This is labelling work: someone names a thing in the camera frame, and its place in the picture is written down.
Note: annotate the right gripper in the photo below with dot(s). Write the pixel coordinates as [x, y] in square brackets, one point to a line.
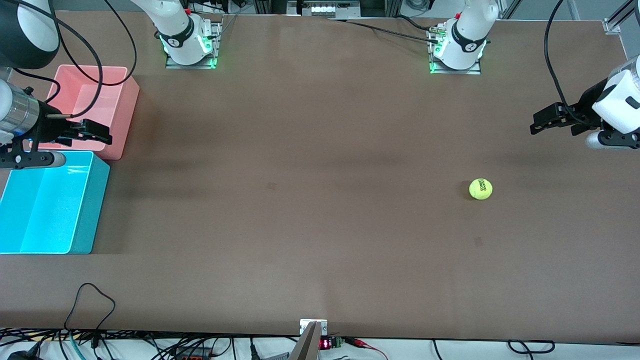
[48, 127]

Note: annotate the aluminium frame post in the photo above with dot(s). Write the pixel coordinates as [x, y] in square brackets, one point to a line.
[393, 7]

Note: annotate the small black plug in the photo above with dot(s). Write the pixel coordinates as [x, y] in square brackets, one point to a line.
[94, 342]

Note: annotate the black power adapter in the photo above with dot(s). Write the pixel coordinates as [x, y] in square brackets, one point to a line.
[20, 356]

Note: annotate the white power strip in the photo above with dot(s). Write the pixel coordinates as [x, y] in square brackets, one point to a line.
[325, 8]

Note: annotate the aluminium profile rail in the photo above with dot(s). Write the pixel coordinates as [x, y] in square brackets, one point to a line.
[622, 11]

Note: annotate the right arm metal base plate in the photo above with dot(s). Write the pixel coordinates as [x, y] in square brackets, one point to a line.
[190, 66]

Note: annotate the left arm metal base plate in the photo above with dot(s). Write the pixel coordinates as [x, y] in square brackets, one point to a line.
[457, 72]

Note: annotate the blue plastic bin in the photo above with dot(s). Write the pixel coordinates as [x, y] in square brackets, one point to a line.
[50, 210]

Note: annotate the grey camera mount bar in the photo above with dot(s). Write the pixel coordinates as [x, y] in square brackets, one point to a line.
[307, 345]

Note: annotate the yellow tennis ball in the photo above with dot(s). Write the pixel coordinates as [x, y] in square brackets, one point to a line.
[481, 192]

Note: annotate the aluminium corner bracket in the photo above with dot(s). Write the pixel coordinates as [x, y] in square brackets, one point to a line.
[612, 26]

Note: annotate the pink plastic bin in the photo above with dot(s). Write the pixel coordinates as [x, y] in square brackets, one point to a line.
[120, 115]

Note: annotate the silver metal mounting plate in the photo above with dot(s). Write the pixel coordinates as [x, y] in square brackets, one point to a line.
[306, 325]

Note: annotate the red LED display module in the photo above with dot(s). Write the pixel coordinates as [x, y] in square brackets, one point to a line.
[325, 344]

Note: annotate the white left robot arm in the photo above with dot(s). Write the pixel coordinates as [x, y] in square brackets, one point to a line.
[467, 30]

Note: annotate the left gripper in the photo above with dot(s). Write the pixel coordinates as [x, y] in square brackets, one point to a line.
[586, 109]

